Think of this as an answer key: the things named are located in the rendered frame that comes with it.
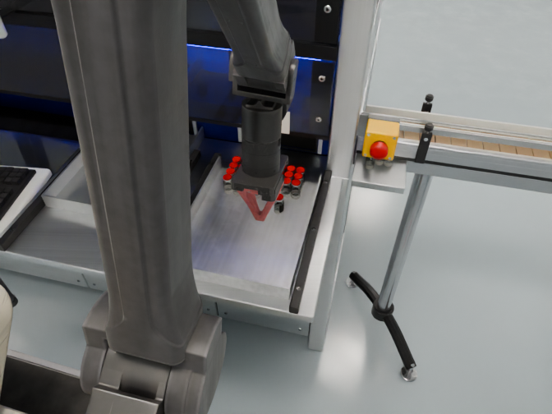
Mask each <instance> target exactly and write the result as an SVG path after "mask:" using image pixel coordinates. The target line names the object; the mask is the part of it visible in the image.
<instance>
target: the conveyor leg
mask: <svg viewBox="0 0 552 414"><path fill-rule="evenodd" d="M432 179H433V176H430V175H424V174H419V173H414V177H413V179H412V184H411V188H410V191H409V194H408V197H407V202H406V205H405V208H404V211H403V214H402V219H401V223H400V225H399V229H398V234H397V236H396V240H395V243H394V246H393V251H392V254H391V257H390V260H389V265H388V268H387V271H386V275H385V277H384V282H383V286H382V288H381V292H380V295H379V300H378V303H377V306H378V308H379V309H380V310H382V311H388V310H389V309H390V307H391V305H392V302H393V297H394V294H395V292H396V289H397V286H398V282H399V279H400V277H401V274H402V271H403V267H404V265H405V262H406V259H407V254H408V252H409V249H410V246H411V244H412V239H413V237H414V234H415V231H416V227H417V224H418V222H419V219H420V216H421V211H422V209H423V206H424V203H425V201H426V197H427V194H428V191H429V189H430V184H431V182H432Z"/></svg>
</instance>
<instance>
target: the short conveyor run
mask: <svg viewBox="0 0 552 414"><path fill-rule="evenodd" d="M433 99H434V95H432V94H427V95H426V96H425V101H427V102H423V104H422V108H421V111H413V110H407V109H400V108H388V107H382V106H375V105H369V104H367V106H366V111H363V112H362V113H361V114H365V115H369V114H374V115H380V116H386V117H398V118H400V124H399V134H398V142H397V146H396V150H395V153H394V159H400V160H406V161H407V172H408V173H419V174H424V175H430V176H435V177H445V178H451V179H456V180H462V181H467V182H478V183H483V184H489V185H494V186H504V187H510V188H515V189H521V190H527V191H537V192H542V193H548V194H552V128H546V127H540V126H528V125H522V124H515V123H508V122H497V121H490V120H483V119H477V118H470V117H458V116H452V115H445V114H438V113H431V112H430V111H431V109H432V105H433V104H432V103H430V102H432V101H433ZM364 139H365V137H364V136H356V146H355V152H354V159H353V164H355V161H356V156H357V154H361V153H362V148H363V143H364Z"/></svg>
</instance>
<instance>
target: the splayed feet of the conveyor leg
mask: <svg viewBox="0 0 552 414"><path fill-rule="evenodd" d="M345 284H346V285H347V286H348V287H350V288H356V287H359V288H360V289H361V290H362V291H363V292H364V293H365V294H366V296H367V297H368V298H369V299H370V301H371V302H372V304H373V306H372V309H371V314H372V315H373V317H374V318H375V319H377V320H378V321H383V322H384V323H385V325H386V327H387V328H388V330H389V332H390V334H391V336H392V339H393V341H394V343H395V346H396V348H397V349H398V353H399V355H400V357H401V359H402V363H403V364H404V367H402V369H401V371H400V375H401V376H402V378H403V379H404V380H406V381H407V382H412V381H414V380H415V379H416V377H417V372H416V370H415V369H414V367H415V366H416V363H415V361H414V359H413V357H412V354H411V352H410V349H409V347H408V345H407V342H406V340H405V338H404V336H403V333H402V331H401V329H400V328H399V326H398V323H397V322H396V320H395V319H394V317H393V311H394V305H393V303H392V305H391V307H390V309H389V310H387V311H382V310H380V309H379V308H378V306H377V303H378V300H379V297H380V295H379V294H378V292H377V291H376V290H375V289H374V288H373V287H372V286H371V285H370V284H369V283H368V282H367V281H366V280H365V279H364V278H363V277H362V276H360V274H359V273H358V272H356V271H352V272H351V273H350V275H349V276H348V277H347V278H346V280H345Z"/></svg>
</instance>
